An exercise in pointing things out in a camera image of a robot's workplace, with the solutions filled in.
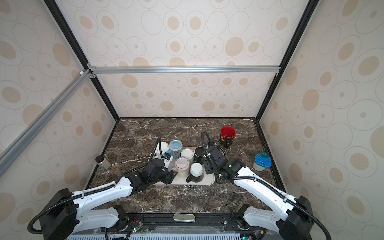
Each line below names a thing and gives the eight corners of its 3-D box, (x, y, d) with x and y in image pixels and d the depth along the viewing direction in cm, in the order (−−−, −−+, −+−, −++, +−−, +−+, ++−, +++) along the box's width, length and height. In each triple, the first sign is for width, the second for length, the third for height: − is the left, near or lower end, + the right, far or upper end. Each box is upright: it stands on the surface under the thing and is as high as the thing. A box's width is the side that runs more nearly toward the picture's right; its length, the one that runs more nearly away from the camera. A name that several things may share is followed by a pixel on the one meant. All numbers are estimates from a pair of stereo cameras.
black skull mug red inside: (219, 150, 103) (221, 141, 95) (217, 135, 111) (219, 126, 103) (234, 150, 103) (238, 141, 95) (231, 135, 111) (234, 126, 103)
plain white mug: (180, 160, 98) (179, 154, 92) (184, 153, 102) (184, 146, 95) (191, 165, 96) (191, 158, 90) (195, 157, 100) (195, 150, 93)
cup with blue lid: (251, 173, 93) (257, 165, 85) (248, 161, 99) (253, 152, 90) (266, 173, 93) (273, 165, 85) (262, 161, 99) (268, 152, 90)
